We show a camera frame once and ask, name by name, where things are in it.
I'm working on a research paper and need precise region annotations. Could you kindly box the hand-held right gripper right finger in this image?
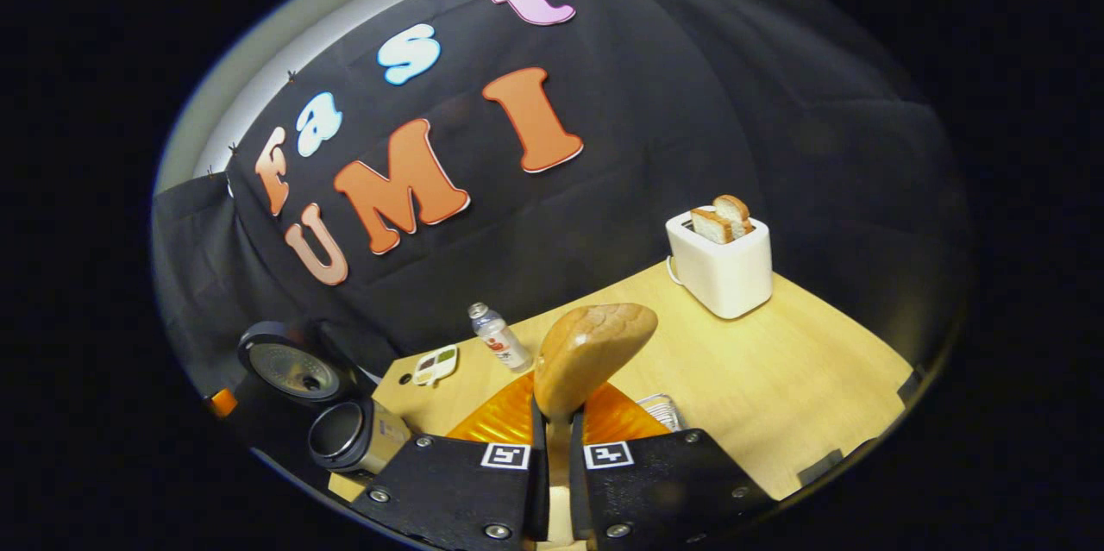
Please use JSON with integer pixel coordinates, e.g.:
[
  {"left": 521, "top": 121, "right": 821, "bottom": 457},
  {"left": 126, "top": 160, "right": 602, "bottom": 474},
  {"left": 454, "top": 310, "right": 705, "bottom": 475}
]
[{"left": 568, "top": 381, "right": 779, "bottom": 551}]

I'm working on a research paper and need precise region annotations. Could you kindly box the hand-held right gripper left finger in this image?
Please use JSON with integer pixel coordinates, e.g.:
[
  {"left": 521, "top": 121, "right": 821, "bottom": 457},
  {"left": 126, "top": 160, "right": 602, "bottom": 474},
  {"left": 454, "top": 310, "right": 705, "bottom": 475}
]
[{"left": 352, "top": 370, "right": 555, "bottom": 551}]

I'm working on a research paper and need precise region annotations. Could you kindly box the metal wire chopstick holder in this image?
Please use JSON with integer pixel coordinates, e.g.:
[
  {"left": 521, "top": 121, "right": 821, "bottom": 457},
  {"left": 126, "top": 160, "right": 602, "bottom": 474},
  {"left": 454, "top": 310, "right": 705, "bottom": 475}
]
[{"left": 638, "top": 393, "right": 687, "bottom": 433}]

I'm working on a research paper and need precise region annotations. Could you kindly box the dark grey rice cooker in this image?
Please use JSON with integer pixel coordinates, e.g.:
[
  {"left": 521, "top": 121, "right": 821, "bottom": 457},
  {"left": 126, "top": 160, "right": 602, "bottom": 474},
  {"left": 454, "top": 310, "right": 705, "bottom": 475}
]
[{"left": 237, "top": 321, "right": 413, "bottom": 476}]

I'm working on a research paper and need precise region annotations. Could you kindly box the wooden spoon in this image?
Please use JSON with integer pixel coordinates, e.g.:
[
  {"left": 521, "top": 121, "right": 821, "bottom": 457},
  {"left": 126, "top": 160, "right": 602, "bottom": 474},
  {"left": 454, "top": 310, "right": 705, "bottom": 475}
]
[{"left": 533, "top": 302, "right": 660, "bottom": 551}]

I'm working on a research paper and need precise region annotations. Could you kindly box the small white divided dish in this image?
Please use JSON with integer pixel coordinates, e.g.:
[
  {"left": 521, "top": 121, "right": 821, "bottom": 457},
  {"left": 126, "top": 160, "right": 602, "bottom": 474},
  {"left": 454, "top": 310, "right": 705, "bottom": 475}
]
[{"left": 411, "top": 344, "right": 459, "bottom": 387}]

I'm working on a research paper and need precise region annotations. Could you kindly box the black table edge clamp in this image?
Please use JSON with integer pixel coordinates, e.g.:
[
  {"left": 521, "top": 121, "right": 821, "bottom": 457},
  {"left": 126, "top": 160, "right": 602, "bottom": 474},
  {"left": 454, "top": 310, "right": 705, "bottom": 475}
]
[{"left": 797, "top": 449, "right": 843, "bottom": 485}]

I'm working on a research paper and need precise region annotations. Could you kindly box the small clear drink bottle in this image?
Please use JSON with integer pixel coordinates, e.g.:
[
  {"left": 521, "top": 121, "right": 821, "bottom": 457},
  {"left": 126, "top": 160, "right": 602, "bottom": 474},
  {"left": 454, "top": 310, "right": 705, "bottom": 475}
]
[{"left": 468, "top": 302, "right": 534, "bottom": 373}]

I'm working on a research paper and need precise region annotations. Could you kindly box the white toaster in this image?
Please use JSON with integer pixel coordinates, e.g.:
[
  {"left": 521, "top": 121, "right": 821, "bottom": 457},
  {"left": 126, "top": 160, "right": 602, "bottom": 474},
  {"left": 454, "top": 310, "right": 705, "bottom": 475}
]
[{"left": 665, "top": 204, "right": 774, "bottom": 320}]

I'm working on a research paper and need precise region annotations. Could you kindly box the toast bread slice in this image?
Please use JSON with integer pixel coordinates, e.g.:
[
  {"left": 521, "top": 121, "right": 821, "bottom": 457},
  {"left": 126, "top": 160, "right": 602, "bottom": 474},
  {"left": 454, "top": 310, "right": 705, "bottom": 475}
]
[
  {"left": 713, "top": 194, "right": 752, "bottom": 237},
  {"left": 690, "top": 208, "right": 734, "bottom": 245}
]

